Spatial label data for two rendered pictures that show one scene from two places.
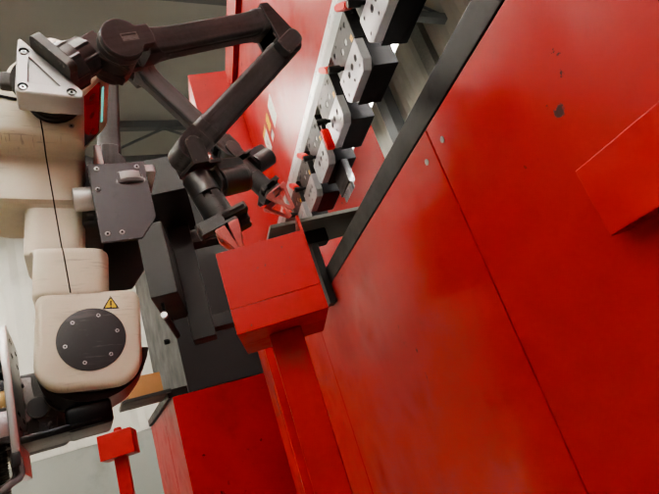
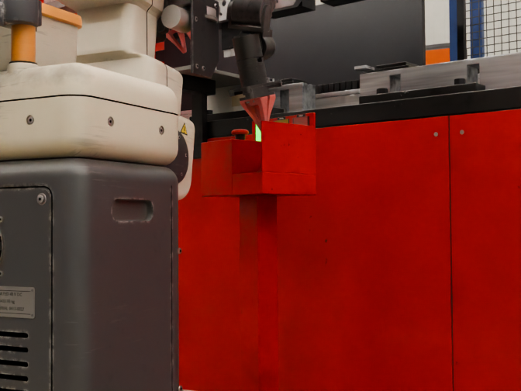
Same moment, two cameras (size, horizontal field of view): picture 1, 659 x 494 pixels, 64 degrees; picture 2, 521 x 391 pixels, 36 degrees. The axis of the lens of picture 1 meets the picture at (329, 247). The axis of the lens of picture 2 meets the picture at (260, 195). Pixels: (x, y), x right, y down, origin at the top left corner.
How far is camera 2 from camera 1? 122 cm
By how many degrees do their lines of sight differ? 37
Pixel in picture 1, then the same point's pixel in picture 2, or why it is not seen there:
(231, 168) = (268, 39)
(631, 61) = not seen: outside the picture
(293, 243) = (308, 135)
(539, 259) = (498, 234)
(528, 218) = (503, 211)
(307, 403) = (268, 257)
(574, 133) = not seen: outside the picture
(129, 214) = (208, 52)
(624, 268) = not seen: outside the picture
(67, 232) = (150, 41)
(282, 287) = (295, 167)
